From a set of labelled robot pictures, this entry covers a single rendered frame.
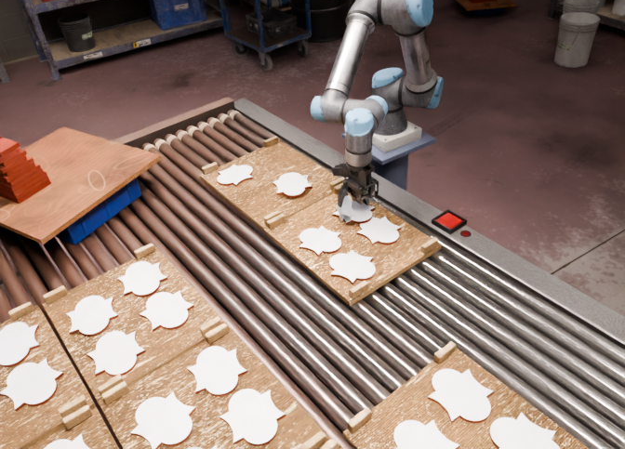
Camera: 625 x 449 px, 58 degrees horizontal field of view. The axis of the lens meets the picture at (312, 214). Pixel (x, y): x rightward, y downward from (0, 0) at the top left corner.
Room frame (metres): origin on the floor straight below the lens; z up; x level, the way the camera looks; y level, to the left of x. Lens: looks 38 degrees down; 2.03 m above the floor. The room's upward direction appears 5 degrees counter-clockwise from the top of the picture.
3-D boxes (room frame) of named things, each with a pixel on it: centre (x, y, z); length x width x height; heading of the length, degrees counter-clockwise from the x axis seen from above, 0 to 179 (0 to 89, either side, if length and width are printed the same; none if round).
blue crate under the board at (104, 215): (1.59, 0.79, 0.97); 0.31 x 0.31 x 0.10; 57
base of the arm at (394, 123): (1.99, -0.33, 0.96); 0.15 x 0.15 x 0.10
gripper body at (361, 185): (1.38, -0.15, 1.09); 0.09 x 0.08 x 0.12; 34
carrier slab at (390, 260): (1.30, -0.11, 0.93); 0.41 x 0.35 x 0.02; 35
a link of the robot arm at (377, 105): (1.48, -0.18, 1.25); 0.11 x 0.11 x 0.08; 63
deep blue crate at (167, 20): (5.91, 1.21, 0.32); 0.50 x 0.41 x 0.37; 116
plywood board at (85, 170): (1.62, 0.85, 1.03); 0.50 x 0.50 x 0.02; 57
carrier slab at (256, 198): (1.64, 0.13, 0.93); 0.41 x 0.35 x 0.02; 35
